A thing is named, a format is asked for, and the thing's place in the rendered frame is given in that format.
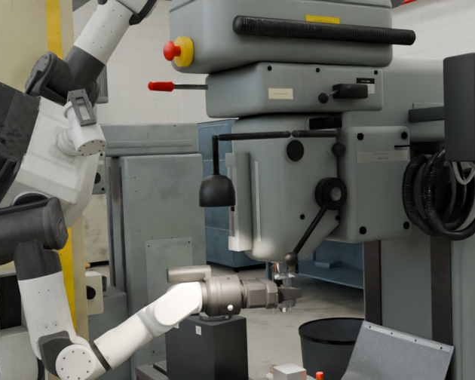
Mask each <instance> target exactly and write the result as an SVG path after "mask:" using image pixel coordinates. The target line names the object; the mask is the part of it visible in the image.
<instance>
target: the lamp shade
mask: <svg viewBox="0 0 475 380"><path fill-rule="evenodd" d="M198 193H199V207H229V206H234V205H236V198H235V190H234V186H233V184H232V181H231V179H229V178H228V177H227V176H225V175H221V174H212V175H211V176H208V177H206V178H205V179H204V180H202V182H201V187H200V190H199V192H198Z"/></svg>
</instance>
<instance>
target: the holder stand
mask: <svg viewBox="0 0 475 380"><path fill-rule="evenodd" d="M165 344H166V361H167V377H168V378H171V379H172V380H249V375H248V354H247V319H246V318H245V317H242V316H237V315H229V316H228V318H225V316H218V317H208V316H207V315H206V314H205V313H204V312H201V313H195V314H190V315H189V316H188V317H187V318H185V319H184V320H182V321H181V322H179V323H178V324H177V325H175V326H174V327H173V328H171V329H170V330H168V331H167V332H165Z"/></svg>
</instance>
